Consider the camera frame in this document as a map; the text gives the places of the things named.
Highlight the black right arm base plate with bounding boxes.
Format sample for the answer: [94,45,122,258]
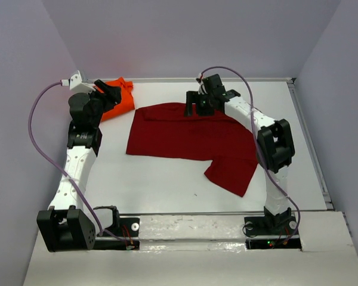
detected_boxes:
[242,216,302,250]

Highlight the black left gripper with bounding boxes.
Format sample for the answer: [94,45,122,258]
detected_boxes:
[82,80,122,128]

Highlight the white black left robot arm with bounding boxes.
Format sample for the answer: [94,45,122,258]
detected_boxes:
[34,77,122,253]

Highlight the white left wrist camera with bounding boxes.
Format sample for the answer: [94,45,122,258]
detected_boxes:
[60,70,95,94]

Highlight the right side aluminium rail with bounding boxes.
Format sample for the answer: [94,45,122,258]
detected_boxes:
[287,77,335,211]

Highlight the dark red t shirt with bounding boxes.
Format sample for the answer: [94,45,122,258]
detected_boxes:
[126,102,258,197]

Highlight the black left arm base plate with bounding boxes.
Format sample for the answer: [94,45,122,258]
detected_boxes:
[93,216,140,251]

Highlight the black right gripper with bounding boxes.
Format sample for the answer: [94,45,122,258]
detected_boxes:
[185,89,216,116]

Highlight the orange t shirt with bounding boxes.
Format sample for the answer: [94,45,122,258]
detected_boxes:
[97,76,136,122]

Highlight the white table edge rail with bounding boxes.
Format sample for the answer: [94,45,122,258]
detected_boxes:
[82,77,296,83]

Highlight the white front panel board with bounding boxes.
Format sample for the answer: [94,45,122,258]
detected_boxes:
[24,212,358,285]

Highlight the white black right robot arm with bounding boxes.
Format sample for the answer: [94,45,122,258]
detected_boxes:
[184,74,300,239]

